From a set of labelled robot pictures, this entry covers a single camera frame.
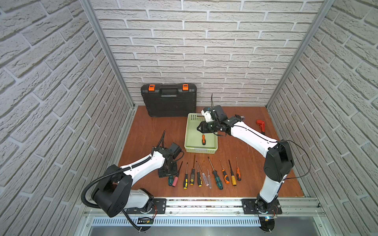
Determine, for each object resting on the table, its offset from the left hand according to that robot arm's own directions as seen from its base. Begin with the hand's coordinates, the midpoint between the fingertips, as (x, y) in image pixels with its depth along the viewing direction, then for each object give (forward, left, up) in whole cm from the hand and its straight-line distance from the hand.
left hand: (174, 172), depth 83 cm
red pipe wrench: (+35, -63, +1) cm, 72 cm away
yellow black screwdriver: (-5, -7, -1) cm, 9 cm away
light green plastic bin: (+21, -11, -1) cm, 24 cm away
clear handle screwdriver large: (-3, -17, -1) cm, 18 cm away
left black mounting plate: (-17, +6, -1) cm, 19 cm away
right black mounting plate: (-17, -40, 0) cm, 43 cm away
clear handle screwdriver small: (-5, -20, 0) cm, 21 cm away
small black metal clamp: (+42, -49, +2) cm, 64 cm away
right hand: (+21, -16, +15) cm, 30 cm away
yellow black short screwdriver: (-3, -14, 0) cm, 15 cm away
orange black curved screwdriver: (-3, -30, 0) cm, 30 cm away
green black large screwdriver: (-5, -25, 0) cm, 26 cm away
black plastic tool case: (+41, +6, +19) cm, 46 cm away
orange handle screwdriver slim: (-2, -37, 0) cm, 38 cm away
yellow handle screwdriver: (-4, -34, 0) cm, 34 cm away
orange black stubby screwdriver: (+21, -18, +1) cm, 28 cm away
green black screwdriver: (-4, +2, 0) cm, 5 cm away
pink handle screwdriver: (-4, -1, 0) cm, 4 cm away
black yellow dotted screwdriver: (-1, -11, -1) cm, 11 cm away
